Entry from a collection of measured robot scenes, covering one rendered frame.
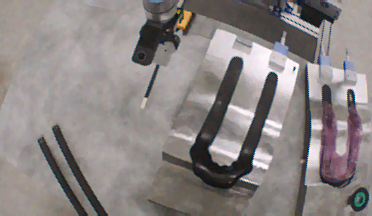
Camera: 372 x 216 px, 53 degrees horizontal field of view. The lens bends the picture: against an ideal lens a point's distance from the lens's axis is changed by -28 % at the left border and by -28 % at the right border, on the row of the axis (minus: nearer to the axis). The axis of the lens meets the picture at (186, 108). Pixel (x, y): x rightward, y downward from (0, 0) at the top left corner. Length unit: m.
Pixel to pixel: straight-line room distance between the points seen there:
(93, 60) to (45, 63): 0.19
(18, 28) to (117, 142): 1.47
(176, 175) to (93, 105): 0.32
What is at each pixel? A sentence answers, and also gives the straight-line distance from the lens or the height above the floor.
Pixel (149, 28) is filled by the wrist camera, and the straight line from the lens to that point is 1.10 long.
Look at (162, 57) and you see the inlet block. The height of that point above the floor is 0.96.
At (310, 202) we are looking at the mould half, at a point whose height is 0.91.
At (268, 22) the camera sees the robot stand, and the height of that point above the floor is 0.21.
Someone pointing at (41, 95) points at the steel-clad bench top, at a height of 0.80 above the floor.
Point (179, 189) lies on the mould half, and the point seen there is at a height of 0.86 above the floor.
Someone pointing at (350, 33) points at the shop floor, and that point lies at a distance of 2.56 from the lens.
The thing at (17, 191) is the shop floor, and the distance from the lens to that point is 2.31.
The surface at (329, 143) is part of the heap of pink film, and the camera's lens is 1.27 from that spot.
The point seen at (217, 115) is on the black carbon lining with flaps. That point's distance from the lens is 1.26.
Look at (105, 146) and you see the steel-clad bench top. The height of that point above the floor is 0.80.
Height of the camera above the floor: 2.10
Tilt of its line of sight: 73 degrees down
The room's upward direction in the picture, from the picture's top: 3 degrees counter-clockwise
